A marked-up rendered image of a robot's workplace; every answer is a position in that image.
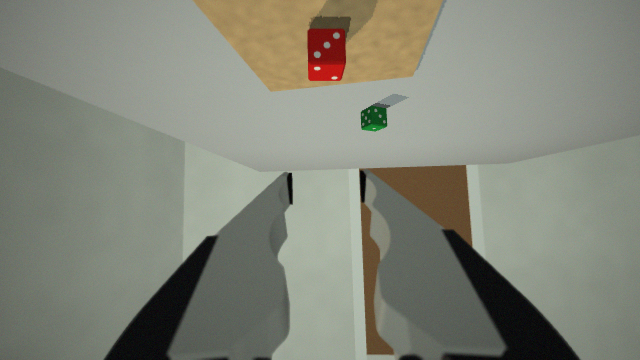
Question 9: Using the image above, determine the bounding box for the green die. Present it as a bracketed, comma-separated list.
[361, 106, 387, 132]

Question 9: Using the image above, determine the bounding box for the red die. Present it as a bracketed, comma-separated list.
[307, 29, 346, 81]

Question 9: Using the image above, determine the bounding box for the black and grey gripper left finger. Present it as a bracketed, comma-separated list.
[104, 172, 293, 360]

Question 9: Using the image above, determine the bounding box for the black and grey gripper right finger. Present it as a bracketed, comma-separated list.
[360, 169, 580, 360]

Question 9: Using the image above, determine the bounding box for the tan mat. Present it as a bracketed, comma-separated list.
[193, 0, 443, 92]

